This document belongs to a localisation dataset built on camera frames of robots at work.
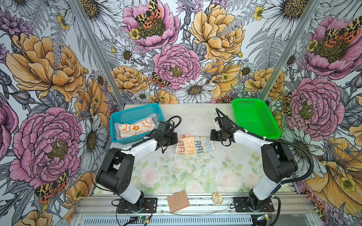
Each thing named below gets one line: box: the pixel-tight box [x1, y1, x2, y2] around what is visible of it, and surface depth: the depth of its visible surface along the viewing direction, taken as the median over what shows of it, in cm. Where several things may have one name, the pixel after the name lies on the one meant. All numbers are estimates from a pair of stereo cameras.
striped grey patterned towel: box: [175, 134, 215, 155], surface depth 96 cm
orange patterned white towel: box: [117, 117, 157, 138], surface depth 103 cm
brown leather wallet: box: [166, 190, 190, 213], surface depth 76 cm
